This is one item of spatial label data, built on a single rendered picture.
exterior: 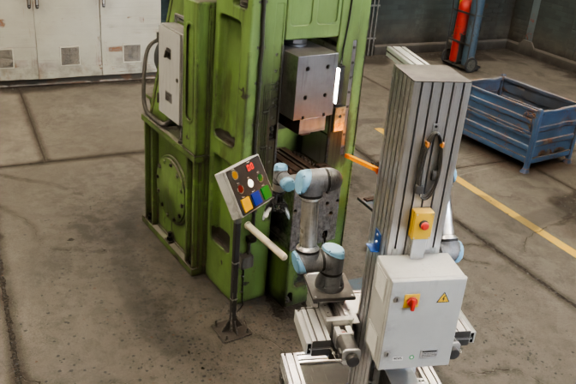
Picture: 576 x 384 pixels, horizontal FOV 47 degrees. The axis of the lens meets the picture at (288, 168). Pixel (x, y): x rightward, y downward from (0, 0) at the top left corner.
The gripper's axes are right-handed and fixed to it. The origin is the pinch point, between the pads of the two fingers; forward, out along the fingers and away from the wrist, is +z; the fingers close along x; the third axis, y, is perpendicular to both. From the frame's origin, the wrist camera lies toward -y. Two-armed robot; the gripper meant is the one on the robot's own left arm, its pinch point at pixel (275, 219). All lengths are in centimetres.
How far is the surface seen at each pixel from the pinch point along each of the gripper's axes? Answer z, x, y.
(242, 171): -22.5, -18.2, -16.9
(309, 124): -39, 27, -50
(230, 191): -15.9, -26.1, -5.2
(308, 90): -62, 24, -49
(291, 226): 28, 19, -41
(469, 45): 48, 433, -644
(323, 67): -75, 33, -52
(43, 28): 18, -198, -535
